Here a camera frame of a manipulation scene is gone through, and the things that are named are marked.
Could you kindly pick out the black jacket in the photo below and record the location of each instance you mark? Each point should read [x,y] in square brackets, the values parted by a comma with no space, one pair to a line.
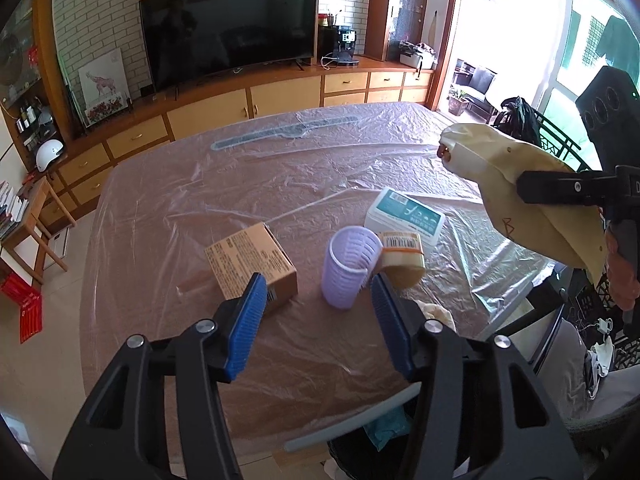
[520,120]

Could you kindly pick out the red flat box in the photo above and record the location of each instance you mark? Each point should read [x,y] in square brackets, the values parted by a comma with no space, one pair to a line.
[15,290]
[31,317]

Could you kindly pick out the black coffee machine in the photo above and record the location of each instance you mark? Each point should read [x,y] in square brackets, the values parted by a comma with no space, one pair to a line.
[346,42]

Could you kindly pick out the purple plastic cup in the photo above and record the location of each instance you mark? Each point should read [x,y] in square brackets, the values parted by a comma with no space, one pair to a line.
[345,270]

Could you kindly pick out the green hanging shirt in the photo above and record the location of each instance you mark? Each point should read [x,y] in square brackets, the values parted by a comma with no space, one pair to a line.
[617,40]

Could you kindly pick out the wooden wall cabinet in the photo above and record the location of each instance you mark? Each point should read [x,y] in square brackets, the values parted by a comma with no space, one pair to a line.
[280,95]

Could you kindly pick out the row of small bottles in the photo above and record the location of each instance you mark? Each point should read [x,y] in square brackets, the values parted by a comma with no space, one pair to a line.
[27,115]

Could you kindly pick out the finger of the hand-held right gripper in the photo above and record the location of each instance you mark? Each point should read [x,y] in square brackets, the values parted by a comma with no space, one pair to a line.
[565,187]

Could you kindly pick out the white helmet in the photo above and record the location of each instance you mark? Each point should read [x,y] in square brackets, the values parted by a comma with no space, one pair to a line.
[49,154]

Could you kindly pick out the potted plant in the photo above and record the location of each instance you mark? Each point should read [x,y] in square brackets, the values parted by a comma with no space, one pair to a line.
[457,100]

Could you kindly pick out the grey helmet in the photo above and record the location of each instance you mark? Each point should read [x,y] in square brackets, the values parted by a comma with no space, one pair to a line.
[46,121]

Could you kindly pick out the black flat screen television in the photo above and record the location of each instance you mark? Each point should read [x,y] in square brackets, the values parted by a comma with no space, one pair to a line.
[225,30]

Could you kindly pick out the red flower picture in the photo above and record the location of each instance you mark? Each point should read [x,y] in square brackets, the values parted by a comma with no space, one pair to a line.
[102,109]

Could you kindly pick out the white crumpled cloth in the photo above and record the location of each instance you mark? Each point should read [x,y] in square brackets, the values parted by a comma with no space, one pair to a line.
[597,365]

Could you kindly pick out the clear plastic table cover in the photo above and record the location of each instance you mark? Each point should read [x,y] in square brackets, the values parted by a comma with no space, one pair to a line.
[200,185]

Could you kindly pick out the beige paper envelope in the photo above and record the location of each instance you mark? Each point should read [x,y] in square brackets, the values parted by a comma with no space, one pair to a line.
[500,160]

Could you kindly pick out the brown labelled parcel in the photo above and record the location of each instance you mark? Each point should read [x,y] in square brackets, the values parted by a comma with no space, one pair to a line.
[405,265]

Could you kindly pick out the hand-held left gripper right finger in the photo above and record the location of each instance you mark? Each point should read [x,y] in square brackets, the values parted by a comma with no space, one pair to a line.
[390,320]

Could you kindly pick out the black metal chair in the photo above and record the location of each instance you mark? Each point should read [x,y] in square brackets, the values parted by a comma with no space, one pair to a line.
[560,350]
[565,140]

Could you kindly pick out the person's right hand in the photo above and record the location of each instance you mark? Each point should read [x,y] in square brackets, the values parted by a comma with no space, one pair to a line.
[622,280]

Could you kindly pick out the brown cardboard box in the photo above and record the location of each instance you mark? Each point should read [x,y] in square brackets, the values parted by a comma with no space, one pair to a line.
[250,255]

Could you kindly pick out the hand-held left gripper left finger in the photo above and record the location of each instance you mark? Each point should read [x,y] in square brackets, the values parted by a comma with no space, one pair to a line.
[245,325]

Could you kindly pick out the cream crumpled paper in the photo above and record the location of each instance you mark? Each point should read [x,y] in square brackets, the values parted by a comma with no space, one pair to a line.
[442,315]

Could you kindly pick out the small wooden side table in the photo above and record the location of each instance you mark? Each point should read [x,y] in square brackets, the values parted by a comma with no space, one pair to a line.
[37,195]

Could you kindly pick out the teal crumpled paper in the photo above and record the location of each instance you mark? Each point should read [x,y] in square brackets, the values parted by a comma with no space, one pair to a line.
[387,425]

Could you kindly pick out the white and teal box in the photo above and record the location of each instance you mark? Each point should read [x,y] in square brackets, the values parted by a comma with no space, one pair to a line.
[400,215]

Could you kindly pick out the black trash bin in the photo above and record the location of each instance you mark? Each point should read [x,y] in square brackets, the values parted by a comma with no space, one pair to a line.
[350,455]

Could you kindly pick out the giraffe picture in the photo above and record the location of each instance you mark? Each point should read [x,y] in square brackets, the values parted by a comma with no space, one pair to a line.
[102,80]

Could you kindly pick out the bundle of green rods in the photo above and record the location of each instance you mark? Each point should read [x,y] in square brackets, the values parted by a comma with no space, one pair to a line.
[72,95]

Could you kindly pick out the white printer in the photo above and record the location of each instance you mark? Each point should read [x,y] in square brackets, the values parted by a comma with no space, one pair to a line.
[416,55]

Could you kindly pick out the dark outdoor sofa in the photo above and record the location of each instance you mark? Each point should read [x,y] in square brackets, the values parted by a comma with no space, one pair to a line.
[477,85]

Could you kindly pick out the stack of books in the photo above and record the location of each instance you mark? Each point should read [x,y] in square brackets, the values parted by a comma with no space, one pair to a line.
[12,210]

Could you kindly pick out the round fan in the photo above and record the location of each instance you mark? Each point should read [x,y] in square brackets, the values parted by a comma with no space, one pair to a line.
[10,57]

